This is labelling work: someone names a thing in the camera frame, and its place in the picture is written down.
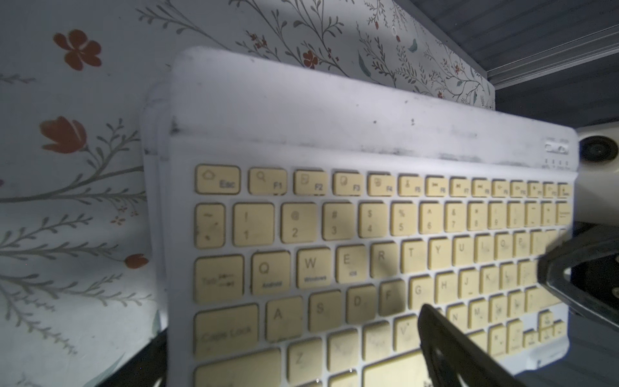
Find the white keyboard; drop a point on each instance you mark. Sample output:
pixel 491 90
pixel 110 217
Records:
pixel 151 116

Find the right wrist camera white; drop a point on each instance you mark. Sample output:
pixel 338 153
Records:
pixel 596 187

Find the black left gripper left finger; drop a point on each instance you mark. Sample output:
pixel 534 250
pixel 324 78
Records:
pixel 149 367

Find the yellow keyboard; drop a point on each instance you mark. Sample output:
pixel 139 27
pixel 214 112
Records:
pixel 310 218

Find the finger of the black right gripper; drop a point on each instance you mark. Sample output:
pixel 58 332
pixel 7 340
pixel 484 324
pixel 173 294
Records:
pixel 583 273

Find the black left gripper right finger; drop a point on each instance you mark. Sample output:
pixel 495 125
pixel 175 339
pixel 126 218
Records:
pixel 453 359

